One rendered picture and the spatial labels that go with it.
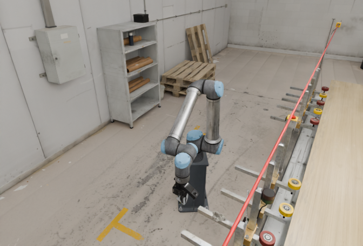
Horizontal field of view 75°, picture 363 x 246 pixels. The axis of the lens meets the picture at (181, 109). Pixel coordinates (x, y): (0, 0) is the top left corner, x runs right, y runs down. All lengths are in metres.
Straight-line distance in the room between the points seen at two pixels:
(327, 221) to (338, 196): 0.25
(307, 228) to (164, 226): 1.41
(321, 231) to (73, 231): 2.10
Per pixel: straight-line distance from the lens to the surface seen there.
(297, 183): 1.84
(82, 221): 2.79
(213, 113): 1.90
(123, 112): 3.92
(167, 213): 2.67
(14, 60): 3.10
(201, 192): 2.54
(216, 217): 1.54
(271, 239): 1.49
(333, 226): 1.68
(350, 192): 1.95
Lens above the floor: 2.08
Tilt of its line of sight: 28 degrees down
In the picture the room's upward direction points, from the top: straight up
